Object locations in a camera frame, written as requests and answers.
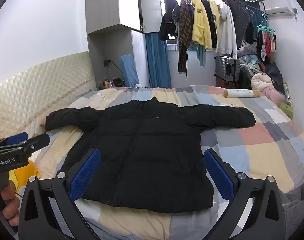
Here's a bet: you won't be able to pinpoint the black puffer jacket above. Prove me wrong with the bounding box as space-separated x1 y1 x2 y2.
45 98 256 213

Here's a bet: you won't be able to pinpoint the pile of clothes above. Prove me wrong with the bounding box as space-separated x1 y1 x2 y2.
237 42 290 106

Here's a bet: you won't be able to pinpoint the person's left hand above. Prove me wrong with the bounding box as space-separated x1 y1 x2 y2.
1 180 20 226

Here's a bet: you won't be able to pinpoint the yellow cartoon pillow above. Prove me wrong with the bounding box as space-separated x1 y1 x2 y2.
8 159 41 196

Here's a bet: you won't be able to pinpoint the cream quilted headboard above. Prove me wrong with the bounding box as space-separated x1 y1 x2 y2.
0 51 96 139

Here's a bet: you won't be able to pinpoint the bottles on nightstand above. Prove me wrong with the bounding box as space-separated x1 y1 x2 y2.
97 77 125 90

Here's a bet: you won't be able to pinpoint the white cylinder roll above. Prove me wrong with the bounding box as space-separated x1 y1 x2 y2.
223 89 261 98

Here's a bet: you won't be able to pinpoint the grey suitcase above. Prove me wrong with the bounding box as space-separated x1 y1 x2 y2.
215 56 241 82

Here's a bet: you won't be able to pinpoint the blue curtain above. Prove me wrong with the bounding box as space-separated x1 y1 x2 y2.
145 33 172 88

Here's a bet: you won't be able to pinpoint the white hoodie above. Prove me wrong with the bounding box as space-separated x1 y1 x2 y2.
216 4 237 59

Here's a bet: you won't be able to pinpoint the green sock hanger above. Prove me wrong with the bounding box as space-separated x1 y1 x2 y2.
256 12 275 34

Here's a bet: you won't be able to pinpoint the yellow fleece jacket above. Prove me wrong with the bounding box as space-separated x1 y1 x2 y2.
192 0 212 49

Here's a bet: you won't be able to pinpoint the black hanging jacket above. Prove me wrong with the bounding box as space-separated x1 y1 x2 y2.
159 0 180 41

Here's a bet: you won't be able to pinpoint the dark grey hanging coat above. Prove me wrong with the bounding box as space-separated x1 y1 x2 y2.
222 0 249 49

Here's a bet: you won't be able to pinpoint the white air conditioner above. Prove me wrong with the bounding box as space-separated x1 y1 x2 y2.
264 0 297 17

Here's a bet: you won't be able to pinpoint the wall charger with cable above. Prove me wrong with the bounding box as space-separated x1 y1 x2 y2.
103 60 123 79

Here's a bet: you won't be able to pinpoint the grey wall cabinet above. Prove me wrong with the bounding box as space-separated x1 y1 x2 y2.
85 0 141 34

